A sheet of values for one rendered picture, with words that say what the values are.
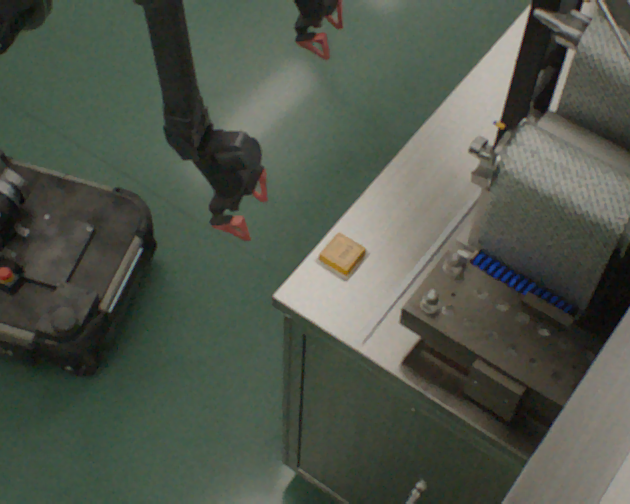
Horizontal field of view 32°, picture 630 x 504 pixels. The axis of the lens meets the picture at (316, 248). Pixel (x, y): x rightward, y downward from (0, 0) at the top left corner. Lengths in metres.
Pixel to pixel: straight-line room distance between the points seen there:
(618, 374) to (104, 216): 2.07
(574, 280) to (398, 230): 0.43
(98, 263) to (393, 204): 1.03
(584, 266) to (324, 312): 0.51
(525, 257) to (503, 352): 0.18
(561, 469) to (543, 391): 0.76
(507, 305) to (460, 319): 0.09
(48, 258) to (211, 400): 0.59
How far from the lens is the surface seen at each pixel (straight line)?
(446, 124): 2.44
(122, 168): 3.51
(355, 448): 2.47
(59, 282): 2.98
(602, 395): 1.25
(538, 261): 2.01
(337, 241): 2.19
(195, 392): 3.05
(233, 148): 1.89
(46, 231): 3.07
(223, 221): 1.99
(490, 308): 2.02
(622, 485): 1.45
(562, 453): 1.21
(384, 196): 2.29
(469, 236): 2.22
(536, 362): 1.98
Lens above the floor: 2.73
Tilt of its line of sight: 56 degrees down
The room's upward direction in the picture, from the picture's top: 3 degrees clockwise
